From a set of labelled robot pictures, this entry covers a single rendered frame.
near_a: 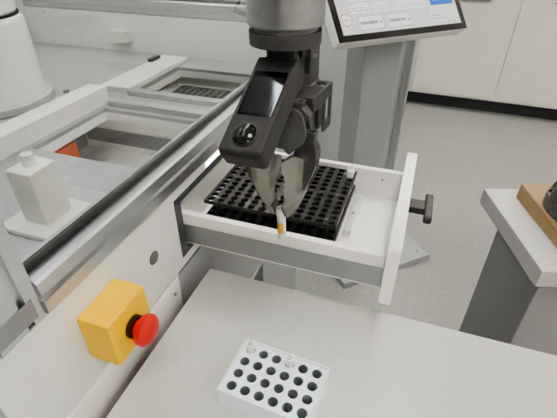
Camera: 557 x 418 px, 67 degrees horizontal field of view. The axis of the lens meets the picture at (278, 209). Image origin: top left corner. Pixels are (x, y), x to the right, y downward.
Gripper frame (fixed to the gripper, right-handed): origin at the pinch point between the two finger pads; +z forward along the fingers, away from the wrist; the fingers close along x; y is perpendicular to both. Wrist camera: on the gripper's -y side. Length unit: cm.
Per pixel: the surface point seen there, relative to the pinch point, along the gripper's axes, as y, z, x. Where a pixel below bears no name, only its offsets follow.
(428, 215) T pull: 18.7, 8.4, -16.1
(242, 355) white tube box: -7.8, 19.8, 2.0
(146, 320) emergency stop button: -14.4, 9.8, 10.5
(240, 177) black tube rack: 18.1, 9.2, 16.2
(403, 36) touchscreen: 112, 4, 7
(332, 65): 182, 37, 54
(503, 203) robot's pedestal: 53, 24, -30
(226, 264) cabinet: 17.8, 31.7, 21.0
